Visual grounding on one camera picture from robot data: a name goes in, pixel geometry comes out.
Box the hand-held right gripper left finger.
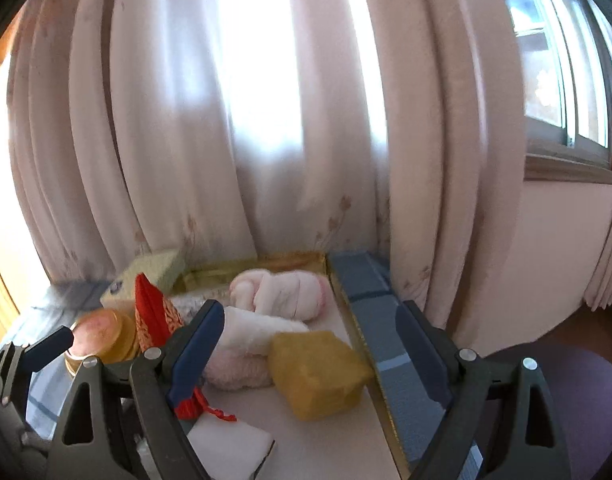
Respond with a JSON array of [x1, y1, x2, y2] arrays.
[[47, 299, 226, 480]]

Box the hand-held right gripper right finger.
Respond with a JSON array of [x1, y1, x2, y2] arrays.
[[395, 300, 572, 480]]

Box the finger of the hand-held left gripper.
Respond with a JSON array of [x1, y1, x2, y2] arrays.
[[13, 326, 77, 373]]

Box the clear plastic bag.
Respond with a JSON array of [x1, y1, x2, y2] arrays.
[[170, 294, 222, 322]]

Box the red embroidered pouch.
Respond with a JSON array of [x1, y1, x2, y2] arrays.
[[135, 272, 237, 421]]

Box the beige towel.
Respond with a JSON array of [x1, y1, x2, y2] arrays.
[[221, 306, 312, 356]]

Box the pink and white knitted cloth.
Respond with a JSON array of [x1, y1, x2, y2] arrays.
[[229, 268, 332, 322]]

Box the yellow sponge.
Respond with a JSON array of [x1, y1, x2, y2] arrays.
[[269, 330, 376, 422]]

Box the gold box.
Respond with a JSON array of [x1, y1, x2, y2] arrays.
[[171, 251, 422, 480]]

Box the gold tin with pink lid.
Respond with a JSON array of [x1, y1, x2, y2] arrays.
[[65, 308, 139, 376]]

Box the blue plaid bed sheet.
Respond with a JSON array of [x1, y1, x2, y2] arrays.
[[6, 251, 484, 480]]

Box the pale yellow tissue box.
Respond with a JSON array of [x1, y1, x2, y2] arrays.
[[100, 249, 187, 311]]

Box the purple round stool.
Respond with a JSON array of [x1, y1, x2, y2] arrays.
[[481, 342, 612, 480]]

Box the pale pleated curtain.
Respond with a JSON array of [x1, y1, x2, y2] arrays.
[[583, 180, 612, 311]]

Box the wooden window sill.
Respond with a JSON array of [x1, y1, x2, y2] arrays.
[[523, 154, 612, 186]]

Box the pale floral curtain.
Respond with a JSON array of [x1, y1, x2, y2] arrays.
[[6, 0, 542, 341]]

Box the window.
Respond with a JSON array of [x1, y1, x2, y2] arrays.
[[486, 0, 612, 171]]

